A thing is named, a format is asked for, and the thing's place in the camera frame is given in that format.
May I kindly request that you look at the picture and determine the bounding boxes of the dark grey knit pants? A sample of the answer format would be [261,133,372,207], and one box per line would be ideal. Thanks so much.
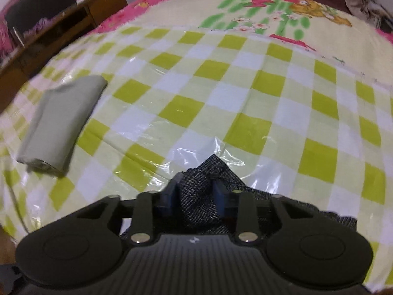
[142,155,361,245]

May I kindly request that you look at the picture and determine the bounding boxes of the green checkered bed sheet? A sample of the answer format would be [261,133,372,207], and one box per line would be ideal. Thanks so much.
[1,0,392,290]

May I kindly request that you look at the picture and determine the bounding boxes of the folded beige cloth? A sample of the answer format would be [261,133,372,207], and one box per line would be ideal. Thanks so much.
[17,75,108,175]

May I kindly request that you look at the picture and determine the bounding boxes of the wooden side desk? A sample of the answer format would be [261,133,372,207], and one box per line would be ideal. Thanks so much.
[1,0,127,111]

